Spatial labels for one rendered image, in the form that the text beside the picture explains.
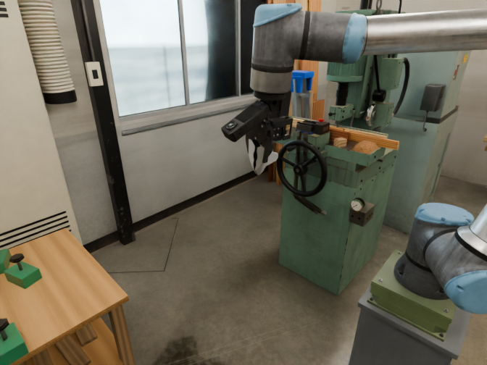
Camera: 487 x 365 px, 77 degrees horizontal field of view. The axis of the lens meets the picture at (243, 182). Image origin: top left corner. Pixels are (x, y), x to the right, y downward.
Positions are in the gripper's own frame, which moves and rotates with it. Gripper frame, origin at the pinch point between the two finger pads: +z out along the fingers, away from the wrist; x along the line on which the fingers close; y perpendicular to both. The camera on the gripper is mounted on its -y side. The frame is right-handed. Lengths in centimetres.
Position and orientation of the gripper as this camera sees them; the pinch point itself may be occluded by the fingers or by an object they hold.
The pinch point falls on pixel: (255, 170)
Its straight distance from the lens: 78.4
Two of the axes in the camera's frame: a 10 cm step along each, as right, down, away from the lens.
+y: 8.1, -2.6, 5.2
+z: -0.5, 8.5, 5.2
